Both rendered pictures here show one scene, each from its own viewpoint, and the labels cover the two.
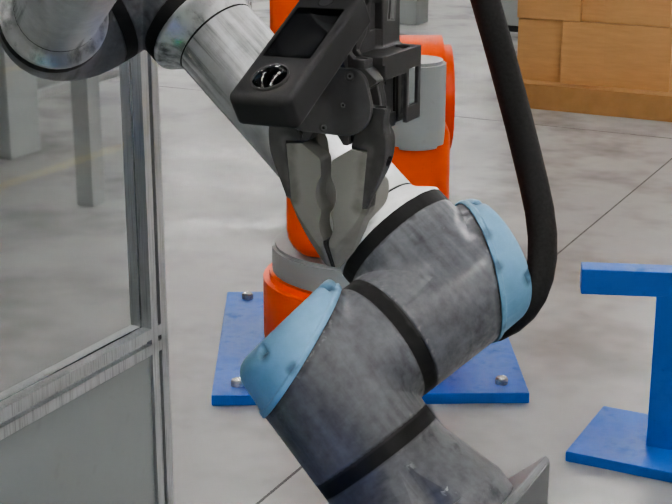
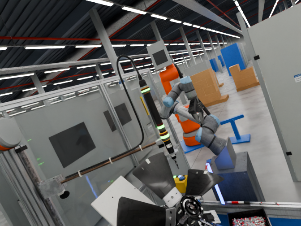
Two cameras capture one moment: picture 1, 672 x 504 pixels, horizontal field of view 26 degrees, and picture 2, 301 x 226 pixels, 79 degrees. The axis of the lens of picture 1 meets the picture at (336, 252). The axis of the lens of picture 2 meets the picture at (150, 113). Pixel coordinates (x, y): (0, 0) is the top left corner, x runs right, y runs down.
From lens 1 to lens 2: 41 cm
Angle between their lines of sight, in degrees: 13
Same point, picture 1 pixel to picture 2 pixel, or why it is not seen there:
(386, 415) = (211, 137)
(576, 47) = (206, 98)
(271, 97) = (191, 110)
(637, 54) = (214, 96)
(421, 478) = (217, 141)
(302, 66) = (193, 106)
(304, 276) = (187, 135)
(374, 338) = (207, 130)
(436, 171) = not seen: hidden behind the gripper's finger
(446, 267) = (210, 121)
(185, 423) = not seen: hidden behind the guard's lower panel
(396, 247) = (204, 121)
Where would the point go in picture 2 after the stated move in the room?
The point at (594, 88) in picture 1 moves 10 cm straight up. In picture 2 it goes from (210, 102) to (209, 100)
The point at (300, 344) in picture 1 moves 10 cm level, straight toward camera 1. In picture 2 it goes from (200, 133) to (203, 137)
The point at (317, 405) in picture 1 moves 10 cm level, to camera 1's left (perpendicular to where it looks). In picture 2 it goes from (204, 138) to (192, 143)
